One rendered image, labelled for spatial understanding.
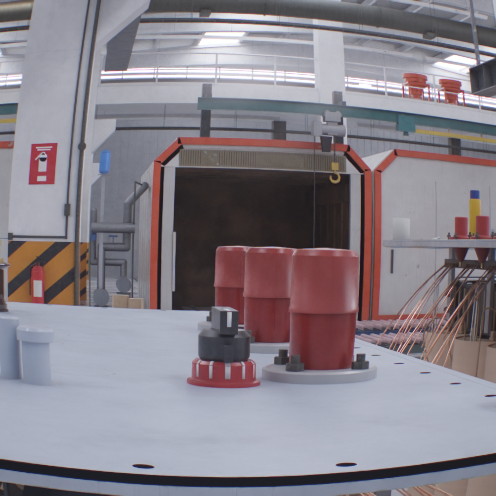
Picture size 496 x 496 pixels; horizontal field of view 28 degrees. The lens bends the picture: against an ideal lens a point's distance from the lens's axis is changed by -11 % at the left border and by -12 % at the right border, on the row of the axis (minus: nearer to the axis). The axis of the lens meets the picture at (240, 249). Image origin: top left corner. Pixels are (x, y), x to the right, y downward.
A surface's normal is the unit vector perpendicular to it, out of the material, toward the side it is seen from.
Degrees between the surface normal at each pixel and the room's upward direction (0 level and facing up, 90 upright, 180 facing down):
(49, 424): 0
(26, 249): 90
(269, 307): 91
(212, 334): 50
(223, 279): 89
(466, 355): 90
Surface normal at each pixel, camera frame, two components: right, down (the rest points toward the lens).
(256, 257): -0.64, -0.04
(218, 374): -0.17, -0.03
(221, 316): 0.14, 0.00
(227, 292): -0.39, 0.00
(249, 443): 0.02, -1.00
